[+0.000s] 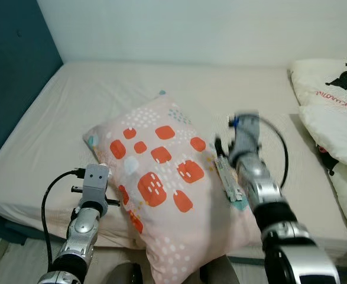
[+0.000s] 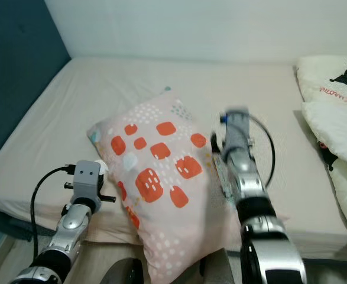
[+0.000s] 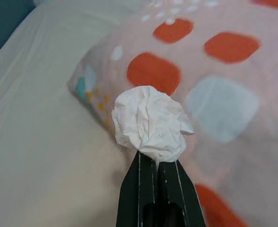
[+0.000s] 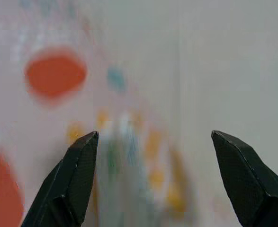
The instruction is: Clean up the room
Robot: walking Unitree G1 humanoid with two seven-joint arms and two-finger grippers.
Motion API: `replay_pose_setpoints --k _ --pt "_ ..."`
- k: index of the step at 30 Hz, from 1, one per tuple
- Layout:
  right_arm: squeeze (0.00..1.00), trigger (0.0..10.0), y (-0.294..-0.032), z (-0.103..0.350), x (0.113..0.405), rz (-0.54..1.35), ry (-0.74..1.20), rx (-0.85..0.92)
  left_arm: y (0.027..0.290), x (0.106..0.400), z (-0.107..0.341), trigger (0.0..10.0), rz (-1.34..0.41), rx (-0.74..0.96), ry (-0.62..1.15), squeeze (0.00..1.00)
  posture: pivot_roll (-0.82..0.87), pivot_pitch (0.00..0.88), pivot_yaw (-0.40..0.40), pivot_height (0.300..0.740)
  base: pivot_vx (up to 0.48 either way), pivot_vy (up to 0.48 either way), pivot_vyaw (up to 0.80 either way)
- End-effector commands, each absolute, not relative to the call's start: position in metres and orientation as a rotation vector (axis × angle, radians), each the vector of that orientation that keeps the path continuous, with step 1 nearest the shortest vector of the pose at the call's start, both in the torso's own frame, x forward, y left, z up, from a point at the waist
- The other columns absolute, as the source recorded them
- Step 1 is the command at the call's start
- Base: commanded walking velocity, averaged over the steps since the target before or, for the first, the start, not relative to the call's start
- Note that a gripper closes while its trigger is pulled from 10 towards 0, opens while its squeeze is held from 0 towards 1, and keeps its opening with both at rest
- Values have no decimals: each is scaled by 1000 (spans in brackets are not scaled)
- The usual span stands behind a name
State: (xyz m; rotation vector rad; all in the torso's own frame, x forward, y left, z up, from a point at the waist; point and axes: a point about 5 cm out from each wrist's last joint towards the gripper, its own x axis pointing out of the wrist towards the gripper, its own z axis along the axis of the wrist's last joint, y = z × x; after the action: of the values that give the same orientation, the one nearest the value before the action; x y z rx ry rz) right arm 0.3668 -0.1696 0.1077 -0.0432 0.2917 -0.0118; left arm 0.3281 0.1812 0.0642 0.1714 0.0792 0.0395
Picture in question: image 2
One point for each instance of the pink pillow with orange patches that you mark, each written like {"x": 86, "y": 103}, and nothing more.
{"x": 161, "y": 183}

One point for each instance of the white quilt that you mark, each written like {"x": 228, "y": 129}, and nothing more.
{"x": 339, "y": 130}

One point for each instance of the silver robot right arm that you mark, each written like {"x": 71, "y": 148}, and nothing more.
{"x": 256, "y": 189}

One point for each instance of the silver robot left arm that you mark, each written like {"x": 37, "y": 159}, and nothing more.
{"x": 73, "y": 228}

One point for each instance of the robot left leg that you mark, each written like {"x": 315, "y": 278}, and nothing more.
{"x": 123, "y": 272}

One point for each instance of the robot leg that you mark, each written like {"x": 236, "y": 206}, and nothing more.
{"x": 123, "y": 272}
{"x": 223, "y": 269}

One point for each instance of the cream sheeted bed mattress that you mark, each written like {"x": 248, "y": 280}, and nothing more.
{"x": 114, "y": 94}

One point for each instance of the robot right leg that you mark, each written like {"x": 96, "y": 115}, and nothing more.
{"x": 223, "y": 269}

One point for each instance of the teal upholstered headboard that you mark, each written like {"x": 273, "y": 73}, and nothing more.
{"x": 19, "y": 65}

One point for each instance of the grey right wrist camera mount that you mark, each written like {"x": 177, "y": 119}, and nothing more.
{"x": 238, "y": 136}

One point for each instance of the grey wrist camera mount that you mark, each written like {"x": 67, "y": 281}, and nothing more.
{"x": 238, "y": 136}
{"x": 86, "y": 180}

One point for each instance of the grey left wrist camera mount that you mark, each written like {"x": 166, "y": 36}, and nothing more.
{"x": 86, "y": 180}

